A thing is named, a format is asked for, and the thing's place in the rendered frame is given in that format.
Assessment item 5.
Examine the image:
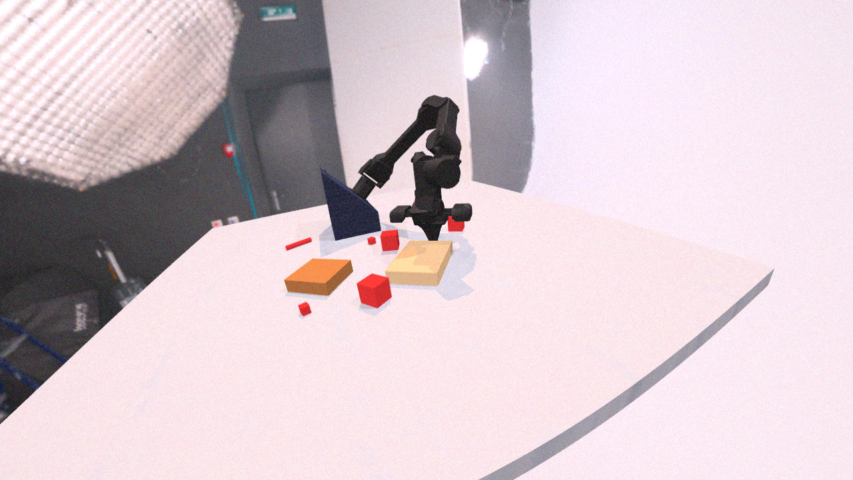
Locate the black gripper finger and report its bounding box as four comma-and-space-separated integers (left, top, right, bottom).
418, 223, 433, 241
432, 216, 449, 241

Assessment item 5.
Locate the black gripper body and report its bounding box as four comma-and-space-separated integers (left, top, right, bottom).
389, 185, 472, 223

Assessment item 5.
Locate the red bar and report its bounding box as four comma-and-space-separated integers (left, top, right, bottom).
285, 237, 312, 250

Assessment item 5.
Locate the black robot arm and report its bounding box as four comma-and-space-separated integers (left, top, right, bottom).
350, 95, 462, 225

